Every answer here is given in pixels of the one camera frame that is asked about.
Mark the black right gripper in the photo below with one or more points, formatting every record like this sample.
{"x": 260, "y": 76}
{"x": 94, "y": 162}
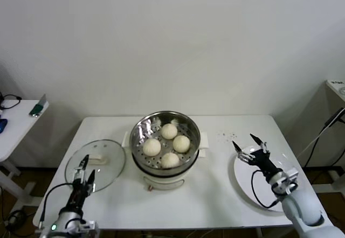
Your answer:
{"x": 262, "y": 162}

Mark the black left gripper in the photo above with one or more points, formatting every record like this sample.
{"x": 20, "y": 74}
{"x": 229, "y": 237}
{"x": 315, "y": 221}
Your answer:
{"x": 78, "y": 195}

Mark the round glass pot lid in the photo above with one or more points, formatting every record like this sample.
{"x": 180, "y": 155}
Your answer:
{"x": 113, "y": 162}

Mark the white steamed baozi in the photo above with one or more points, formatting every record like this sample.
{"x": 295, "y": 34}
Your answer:
{"x": 169, "y": 131}
{"x": 181, "y": 143}
{"x": 151, "y": 147}
{"x": 170, "y": 160}

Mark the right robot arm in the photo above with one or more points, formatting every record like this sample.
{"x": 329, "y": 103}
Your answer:
{"x": 302, "y": 208}

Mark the perforated steel steamer basket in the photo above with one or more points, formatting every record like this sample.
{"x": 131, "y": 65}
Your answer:
{"x": 141, "y": 130}

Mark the white round plate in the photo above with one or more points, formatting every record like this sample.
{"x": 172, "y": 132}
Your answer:
{"x": 242, "y": 178}

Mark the dark crumb specks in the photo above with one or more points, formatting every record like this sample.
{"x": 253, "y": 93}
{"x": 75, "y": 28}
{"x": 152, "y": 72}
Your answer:
{"x": 226, "y": 135}

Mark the white electric cooking pot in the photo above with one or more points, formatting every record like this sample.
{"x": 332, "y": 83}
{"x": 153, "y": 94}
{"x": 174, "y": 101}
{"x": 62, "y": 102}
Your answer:
{"x": 161, "y": 180}

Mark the white side table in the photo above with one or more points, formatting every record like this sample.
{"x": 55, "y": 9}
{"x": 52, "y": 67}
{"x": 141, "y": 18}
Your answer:
{"x": 19, "y": 125}

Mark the white floor stand base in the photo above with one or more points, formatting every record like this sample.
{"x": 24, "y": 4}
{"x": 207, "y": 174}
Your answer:
{"x": 340, "y": 181}

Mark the beige side cabinet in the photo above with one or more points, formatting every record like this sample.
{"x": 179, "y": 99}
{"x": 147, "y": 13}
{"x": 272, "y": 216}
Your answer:
{"x": 334, "y": 100}

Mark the blue object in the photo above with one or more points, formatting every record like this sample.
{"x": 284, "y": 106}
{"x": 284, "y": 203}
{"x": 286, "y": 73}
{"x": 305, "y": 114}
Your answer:
{"x": 2, "y": 125}

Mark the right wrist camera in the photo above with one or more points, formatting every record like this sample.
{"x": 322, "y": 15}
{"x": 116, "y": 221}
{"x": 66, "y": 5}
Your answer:
{"x": 285, "y": 181}

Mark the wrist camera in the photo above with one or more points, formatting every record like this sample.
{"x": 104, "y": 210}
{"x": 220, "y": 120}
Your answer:
{"x": 85, "y": 226}
{"x": 285, "y": 181}

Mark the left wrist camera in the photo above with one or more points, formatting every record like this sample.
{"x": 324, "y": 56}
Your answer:
{"x": 85, "y": 226}

